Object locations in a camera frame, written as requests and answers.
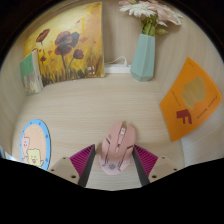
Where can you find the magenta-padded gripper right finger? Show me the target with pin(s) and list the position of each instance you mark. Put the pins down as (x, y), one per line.
(151, 165)

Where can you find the white power strip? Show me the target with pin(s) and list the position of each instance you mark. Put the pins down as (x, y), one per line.
(116, 69)

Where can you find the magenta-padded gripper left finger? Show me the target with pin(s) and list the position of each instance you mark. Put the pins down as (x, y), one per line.
(75, 168)

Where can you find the orange booklet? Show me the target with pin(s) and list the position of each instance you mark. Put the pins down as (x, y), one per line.
(191, 100)

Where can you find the white and pink flowers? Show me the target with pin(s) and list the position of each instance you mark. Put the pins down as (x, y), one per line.
(150, 13)

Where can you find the teal faceted vase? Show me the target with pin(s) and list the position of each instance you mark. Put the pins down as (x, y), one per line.
(144, 58)

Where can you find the green covered book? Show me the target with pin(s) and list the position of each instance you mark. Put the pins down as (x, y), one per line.
(30, 73)

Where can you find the yellow poppy flower painting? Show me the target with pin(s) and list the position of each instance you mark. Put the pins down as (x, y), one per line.
(71, 43)

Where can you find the round blue-rimmed cartoon mouse pad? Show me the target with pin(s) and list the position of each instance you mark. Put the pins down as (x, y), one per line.
(35, 143)

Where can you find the pink computer mouse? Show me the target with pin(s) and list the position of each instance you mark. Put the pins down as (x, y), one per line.
(116, 148)

